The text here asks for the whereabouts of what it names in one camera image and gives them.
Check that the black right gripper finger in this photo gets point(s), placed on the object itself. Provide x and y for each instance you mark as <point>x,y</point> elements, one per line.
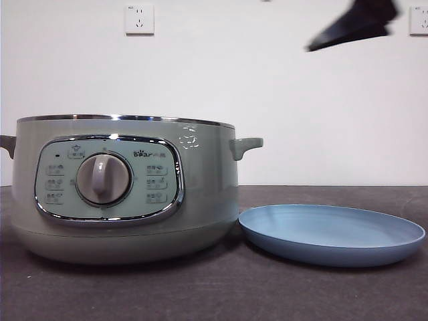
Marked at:
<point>371,11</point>
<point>351,36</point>

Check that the blue round plate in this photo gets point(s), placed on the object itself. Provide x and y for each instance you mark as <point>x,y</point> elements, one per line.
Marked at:
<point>331,234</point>

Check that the pale green electric steamer pot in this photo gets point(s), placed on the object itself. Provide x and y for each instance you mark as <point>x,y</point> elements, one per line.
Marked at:
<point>127,234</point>

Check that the white wall socket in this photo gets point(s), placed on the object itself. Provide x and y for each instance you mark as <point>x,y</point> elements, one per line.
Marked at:
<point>419,20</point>
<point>139,20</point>

